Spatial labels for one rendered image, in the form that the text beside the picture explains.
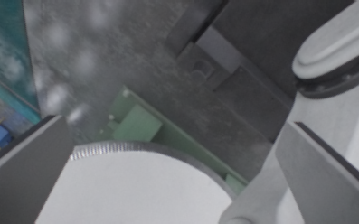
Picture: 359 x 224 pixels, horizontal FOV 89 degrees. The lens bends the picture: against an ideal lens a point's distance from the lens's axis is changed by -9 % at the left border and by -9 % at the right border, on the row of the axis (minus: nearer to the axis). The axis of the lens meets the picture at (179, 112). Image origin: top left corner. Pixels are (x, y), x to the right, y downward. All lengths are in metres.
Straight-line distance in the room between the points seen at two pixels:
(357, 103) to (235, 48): 0.28
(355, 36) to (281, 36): 0.19
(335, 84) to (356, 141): 0.08
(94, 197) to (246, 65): 0.57
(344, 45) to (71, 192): 0.70
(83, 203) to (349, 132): 0.65
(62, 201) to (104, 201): 0.12
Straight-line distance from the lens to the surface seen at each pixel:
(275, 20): 0.45
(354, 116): 0.27
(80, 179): 0.70
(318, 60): 0.31
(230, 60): 0.47
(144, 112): 1.04
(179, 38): 0.48
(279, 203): 0.20
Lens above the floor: 0.59
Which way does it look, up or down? 38 degrees down
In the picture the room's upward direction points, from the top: 149 degrees counter-clockwise
